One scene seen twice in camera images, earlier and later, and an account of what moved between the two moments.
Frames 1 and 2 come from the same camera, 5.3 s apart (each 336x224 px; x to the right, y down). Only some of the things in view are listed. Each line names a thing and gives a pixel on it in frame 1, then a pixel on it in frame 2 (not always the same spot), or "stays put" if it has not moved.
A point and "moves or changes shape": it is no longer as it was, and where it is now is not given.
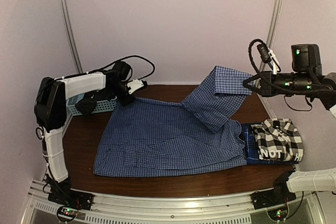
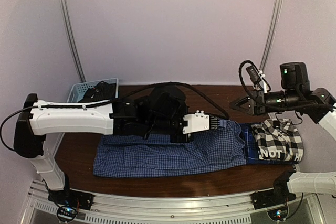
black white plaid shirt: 278,139 stays put
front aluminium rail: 195,208 stays put
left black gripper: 125,102 → 190,139
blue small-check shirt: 140,137 moves or changes shape
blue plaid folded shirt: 251,147 stays put
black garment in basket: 87,105 stays put
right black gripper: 266,88 → 255,108
